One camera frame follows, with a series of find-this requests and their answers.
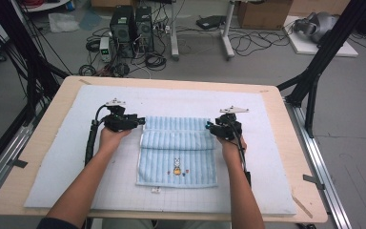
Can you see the large black computer tower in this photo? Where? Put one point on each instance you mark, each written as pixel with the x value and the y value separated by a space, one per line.
pixel 122 30

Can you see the person's right hand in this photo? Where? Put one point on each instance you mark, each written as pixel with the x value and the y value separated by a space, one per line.
pixel 233 149

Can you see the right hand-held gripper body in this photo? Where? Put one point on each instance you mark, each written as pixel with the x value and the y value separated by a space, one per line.
pixel 228 127

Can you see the white desk leg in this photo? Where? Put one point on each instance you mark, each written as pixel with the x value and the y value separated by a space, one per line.
pixel 227 38
pixel 174 35

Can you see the brown cardboard box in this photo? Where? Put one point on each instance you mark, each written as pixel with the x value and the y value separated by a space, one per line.
pixel 263 14

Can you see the white plastic bag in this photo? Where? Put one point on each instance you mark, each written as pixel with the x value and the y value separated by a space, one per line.
pixel 63 23

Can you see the white power supply box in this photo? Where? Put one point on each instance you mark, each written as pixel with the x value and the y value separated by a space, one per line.
pixel 105 49

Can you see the person's left hand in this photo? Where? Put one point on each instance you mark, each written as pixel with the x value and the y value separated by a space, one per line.
pixel 112 140

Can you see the black flat device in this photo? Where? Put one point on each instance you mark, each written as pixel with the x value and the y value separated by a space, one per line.
pixel 210 22

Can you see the white foam mat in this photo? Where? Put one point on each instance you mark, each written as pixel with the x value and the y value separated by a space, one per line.
pixel 76 159

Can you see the grey rounded device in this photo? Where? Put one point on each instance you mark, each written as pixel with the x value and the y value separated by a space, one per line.
pixel 319 25

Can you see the blue striped towel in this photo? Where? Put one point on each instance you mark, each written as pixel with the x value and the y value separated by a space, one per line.
pixel 178 152

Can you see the black tape piece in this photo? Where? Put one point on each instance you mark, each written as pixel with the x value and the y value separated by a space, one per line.
pixel 19 163
pixel 313 180

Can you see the white floor board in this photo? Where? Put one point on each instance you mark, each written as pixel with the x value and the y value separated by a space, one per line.
pixel 324 49

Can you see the slim black computer tower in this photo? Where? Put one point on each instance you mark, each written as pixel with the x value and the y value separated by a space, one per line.
pixel 144 28

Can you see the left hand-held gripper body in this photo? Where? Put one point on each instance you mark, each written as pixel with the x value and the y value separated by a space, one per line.
pixel 119 122

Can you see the black metal frame stand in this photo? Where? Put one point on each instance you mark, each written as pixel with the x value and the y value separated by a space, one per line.
pixel 12 31
pixel 327 47

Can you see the tan tape strip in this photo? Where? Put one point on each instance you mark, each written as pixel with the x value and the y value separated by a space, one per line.
pixel 302 206

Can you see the aluminium rail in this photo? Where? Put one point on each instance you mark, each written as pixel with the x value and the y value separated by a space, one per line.
pixel 3 159
pixel 317 152

